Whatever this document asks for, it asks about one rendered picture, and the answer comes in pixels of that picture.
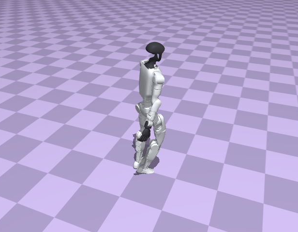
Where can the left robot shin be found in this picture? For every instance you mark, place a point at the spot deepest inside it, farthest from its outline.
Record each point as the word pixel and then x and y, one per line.
pixel 139 148

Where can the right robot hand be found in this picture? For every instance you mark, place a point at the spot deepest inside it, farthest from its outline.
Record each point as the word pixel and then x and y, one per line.
pixel 146 133

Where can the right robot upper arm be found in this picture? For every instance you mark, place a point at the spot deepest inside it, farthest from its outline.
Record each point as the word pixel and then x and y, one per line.
pixel 158 81

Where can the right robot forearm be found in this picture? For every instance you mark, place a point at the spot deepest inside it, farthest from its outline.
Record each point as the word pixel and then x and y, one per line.
pixel 152 112

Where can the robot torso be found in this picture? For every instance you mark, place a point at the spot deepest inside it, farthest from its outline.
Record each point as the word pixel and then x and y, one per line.
pixel 146 87

